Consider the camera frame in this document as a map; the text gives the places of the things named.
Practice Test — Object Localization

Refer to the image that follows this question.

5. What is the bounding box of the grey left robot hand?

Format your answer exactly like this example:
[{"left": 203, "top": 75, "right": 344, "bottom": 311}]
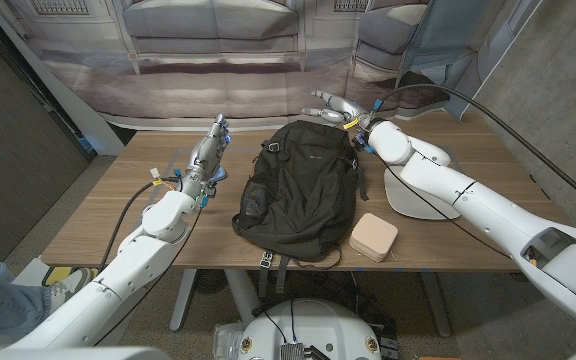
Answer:
[{"left": 177, "top": 113, "right": 232, "bottom": 202}]

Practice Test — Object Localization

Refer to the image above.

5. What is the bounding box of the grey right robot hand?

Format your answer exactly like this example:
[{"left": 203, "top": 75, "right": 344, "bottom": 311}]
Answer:
[{"left": 301, "top": 89, "right": 377, "bottom": 133}]

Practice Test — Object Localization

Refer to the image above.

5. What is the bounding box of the black backpack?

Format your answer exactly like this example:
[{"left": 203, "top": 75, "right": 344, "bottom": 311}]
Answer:
[{"left": 231, "top": 119, "right": 370, "bottom": 296}]

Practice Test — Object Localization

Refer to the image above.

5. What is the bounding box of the white paper plate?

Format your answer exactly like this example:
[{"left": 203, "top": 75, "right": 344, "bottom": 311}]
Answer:
[{"left": 383, "top": 164, "right": 462, "bottom": 221}]

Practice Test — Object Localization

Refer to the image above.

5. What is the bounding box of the printed room backdrop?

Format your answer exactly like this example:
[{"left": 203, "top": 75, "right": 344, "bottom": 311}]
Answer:
[{"left": 0, "top": 0, "right": 544, "bottom": 132}]

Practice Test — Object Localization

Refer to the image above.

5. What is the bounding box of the round black floor fan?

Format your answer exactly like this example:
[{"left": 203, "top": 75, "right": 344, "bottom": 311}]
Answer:
[{"left": 192, "top": 269, "right": 229, "bottom": 295}]

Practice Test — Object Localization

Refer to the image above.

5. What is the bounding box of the white table leg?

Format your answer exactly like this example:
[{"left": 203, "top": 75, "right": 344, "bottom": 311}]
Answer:
[
  {"left": 224, "top": 268, "right": 262, "bottom": 326},
  {"left": 169, "top": 268, "right": 199, "bottom": 332}
]

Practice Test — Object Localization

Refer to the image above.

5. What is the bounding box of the clear plastic bag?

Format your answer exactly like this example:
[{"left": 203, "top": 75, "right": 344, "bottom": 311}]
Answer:
[{"left": 211, "top": 322, "right": 247, "bottom": 360}]

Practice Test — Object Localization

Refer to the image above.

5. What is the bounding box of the yellow black floor item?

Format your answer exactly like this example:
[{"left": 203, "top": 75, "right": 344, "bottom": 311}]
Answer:
[{"left": 42, "top": 266, "right": 102, "bottom": 289}]

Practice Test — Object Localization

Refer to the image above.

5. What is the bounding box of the dark wooden door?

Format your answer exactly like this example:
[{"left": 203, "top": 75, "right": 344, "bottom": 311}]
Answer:
[{"left": 0, "top": 4, "right": 92, "bottom": 261}]

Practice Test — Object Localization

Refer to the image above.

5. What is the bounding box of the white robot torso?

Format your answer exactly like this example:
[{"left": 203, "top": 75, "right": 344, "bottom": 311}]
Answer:
[{"left": 237, "top": 298, "right": 383, "bottom": 360}]

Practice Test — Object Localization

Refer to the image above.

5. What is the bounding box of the grey table leg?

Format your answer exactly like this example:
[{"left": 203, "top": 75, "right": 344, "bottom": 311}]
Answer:
[{"left": 420, "top": 272, "right": 453, "bottom": 339}]

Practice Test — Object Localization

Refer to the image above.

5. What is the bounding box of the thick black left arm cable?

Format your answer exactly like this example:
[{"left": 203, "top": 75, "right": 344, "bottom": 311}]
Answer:
[{"left": 98, "top": 176, "right": 183, "bottom": 272}]

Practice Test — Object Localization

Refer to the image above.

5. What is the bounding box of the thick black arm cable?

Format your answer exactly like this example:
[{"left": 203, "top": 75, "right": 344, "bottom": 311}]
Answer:
[
  {"left": 377, "top": 83, "right": 576, "bottom": 220},
  {"left": 98, "top": 176, "right": 183, "bottom": 272}
]

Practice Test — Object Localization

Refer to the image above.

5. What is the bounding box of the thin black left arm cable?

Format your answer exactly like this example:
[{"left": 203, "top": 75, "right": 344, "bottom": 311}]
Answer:
[{"left": 92, "top": 199, "right": 205, "bottom": 347}]

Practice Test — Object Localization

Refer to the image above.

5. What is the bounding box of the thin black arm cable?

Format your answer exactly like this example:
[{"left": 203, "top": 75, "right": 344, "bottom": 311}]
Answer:
[
  {"left": 375, "top": 149, "right": 514, "bottom": 261},
  {"left": 92, "top": 199, "right": 205, "bottom": 347}
]

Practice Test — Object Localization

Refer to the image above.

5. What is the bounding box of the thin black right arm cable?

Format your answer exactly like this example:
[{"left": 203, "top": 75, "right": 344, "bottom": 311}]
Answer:
[{"left": 375, "top": 149, "right": 514, "bottom": 261}]

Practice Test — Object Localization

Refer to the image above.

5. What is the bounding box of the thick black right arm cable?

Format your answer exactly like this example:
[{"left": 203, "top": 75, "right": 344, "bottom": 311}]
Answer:
[{"left": 377, "top": 83, "right": 576, "bottom": 220}]

